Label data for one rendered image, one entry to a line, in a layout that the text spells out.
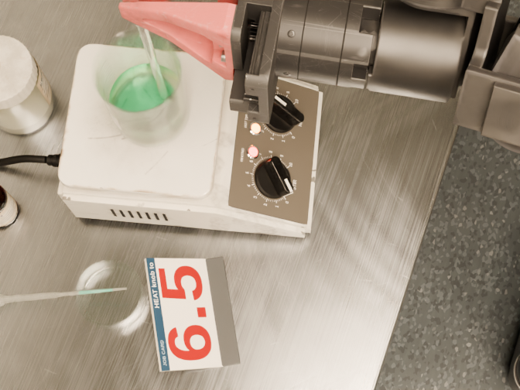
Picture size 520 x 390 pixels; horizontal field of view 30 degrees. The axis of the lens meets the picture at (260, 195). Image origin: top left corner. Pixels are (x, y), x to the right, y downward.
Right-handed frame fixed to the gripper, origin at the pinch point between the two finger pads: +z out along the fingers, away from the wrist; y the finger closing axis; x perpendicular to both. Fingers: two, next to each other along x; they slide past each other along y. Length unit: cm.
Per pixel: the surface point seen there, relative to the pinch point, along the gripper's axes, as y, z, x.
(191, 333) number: 15.8, -4.5, 23.9
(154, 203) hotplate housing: 7.0, -0.2, 19.4
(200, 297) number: 12.7, -4.5, 24.8
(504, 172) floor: -29, -42, 101
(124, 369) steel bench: 19.3, 0.5, 26.0
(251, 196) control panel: 4.9, -7.4, 20.2
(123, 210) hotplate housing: 7.5, 2.4, 20.9
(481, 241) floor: -17, -39, 101
